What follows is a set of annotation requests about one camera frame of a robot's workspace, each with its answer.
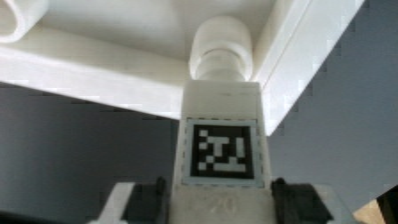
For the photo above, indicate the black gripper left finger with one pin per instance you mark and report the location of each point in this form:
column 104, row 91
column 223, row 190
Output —
column 147, row 204

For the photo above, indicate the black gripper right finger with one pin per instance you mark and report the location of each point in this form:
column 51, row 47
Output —
column 299, row 206

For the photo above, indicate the white leg with tag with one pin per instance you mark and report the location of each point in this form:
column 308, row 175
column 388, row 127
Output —
column 221, row 192

